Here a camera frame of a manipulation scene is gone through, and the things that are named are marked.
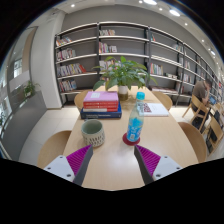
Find pink book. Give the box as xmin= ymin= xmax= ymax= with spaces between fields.
xmin=83 ymin=90 xmax=120 ymax=104

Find slatted wooden chair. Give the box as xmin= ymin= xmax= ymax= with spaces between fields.
xmin=182 ymin=94 xmax=212 ymax=131
xmin=204 ymin=114 xmax=224 ymax=154

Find round red coaster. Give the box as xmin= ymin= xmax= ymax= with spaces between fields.
xmin=122 ymin=132 xmax=141 ymax=147

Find red and white book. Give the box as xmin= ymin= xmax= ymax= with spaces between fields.
xmin=82 ymin=105 xmax=120 ymax=114

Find grey shelf unit with books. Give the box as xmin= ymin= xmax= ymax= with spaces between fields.
xmin=53 ymin=21 xmax=224 ymax=108

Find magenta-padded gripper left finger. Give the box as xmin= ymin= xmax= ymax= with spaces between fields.
xmin=43 ymin=144 xmax=94 ymax=187

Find clear bottle with blue cap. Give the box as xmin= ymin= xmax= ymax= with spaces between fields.
xmin=125 ymin=91 xmax=146 ymax=144

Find green patterned cup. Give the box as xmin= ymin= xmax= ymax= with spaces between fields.
xmin=80 ymin=118 xmax=106 ymax=148

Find small green window plant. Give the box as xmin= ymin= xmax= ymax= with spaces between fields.
xmin=21 ymin=79 xmax=41 ymax=99

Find person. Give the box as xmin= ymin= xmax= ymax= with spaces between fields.
xmin=192 ymin=78 xmax=214 ymax=129

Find thick blue book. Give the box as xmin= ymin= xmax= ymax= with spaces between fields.
xmin=80 ymin=102 xmax=123 ymax=120

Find green potted plant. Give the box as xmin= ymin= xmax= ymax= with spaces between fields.
xmin=92 ymin=55 xmax=158 ymax=102

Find round-backed wooden chair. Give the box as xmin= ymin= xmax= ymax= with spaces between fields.
xmin=36 ymin=129 xmax=73 ymax=169
xmin=177 ymin=121 xmax=208 ymax=164
xmin=151 ymin=90 xmax=174 ymax=112
xmin=73 ymin=89 xmax=94 ymax=113

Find white booklet with dark print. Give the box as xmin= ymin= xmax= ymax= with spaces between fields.
xmin=141 ymin=102 xmax=170 ymax=118

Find ceiling lights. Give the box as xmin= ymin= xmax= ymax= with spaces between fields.
xmin=68 ymin=0 xmax=218 ymax=58

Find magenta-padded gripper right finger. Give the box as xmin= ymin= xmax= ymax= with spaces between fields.
xmin=133 ymin=144 xmax=183 ymax=185

